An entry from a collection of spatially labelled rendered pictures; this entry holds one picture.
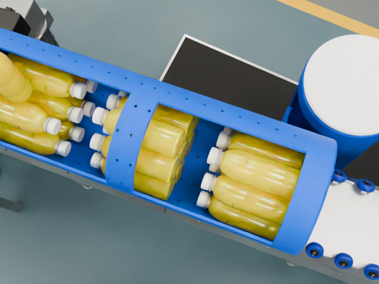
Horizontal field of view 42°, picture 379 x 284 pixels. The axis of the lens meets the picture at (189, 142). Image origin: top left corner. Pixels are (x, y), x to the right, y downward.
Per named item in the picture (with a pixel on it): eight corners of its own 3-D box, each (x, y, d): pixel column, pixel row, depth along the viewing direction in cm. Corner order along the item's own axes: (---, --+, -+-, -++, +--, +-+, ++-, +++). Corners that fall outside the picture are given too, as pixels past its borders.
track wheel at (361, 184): (373, 195, 127) (377, 189, 126) (356, 189, 128) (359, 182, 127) (372, 187, 131) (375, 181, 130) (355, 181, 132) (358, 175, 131)
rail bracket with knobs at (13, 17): (21, 55, 151) (7, 40, 141) (0, 48, 152) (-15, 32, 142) (35, 27, 153) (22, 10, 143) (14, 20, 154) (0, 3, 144)
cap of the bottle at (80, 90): (81, 79, 124) (87, 81, 124) (80, 92, 126) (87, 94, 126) (73, 86, 121) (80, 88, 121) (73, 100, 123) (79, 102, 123)
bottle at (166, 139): (181, 151, 118) (106, 124, 121) (188, 124, 115) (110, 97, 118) (171, 164, 112) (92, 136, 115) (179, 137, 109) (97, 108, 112)
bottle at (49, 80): (16, 47, 127) (85, 71, 124) (16, 71, 131) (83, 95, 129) (-2, 58, 121) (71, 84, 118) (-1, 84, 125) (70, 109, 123)
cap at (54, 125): (53, 114, 121) (60, 116, 121) (56, 123, 125) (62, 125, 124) (45, 127, 119) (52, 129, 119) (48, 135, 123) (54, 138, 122)
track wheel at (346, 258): (355, 262, 122) (356, 256, 123) (338, 255, 123) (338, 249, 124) (348, 273, 125) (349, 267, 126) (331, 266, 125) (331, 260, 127)
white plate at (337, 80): (356, 14, 133) (355, 16, 134) (281, 80, 130) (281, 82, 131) (436, 85, 127) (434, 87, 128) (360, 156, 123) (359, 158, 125)
